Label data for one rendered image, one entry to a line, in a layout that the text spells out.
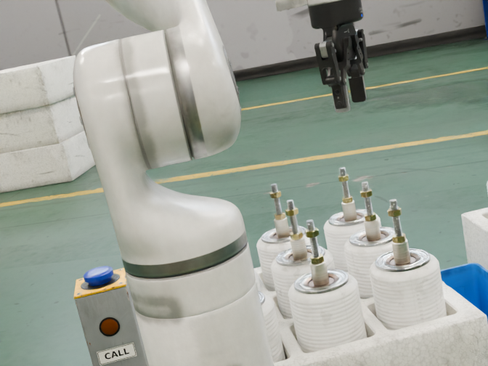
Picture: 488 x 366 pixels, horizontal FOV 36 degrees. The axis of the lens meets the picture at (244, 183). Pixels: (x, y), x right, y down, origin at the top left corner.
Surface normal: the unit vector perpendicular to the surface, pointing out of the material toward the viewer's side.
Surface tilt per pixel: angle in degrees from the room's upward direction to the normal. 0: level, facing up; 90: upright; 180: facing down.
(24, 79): 90
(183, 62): 61
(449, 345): 90
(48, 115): 90
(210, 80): 76
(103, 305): 90
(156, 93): 80
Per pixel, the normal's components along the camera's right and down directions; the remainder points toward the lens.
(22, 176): -0.15, 0.27
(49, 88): 0.96, -0.14
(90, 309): 0.17, 0.20
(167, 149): 0.19, 0.76
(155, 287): -0.40, 0.30
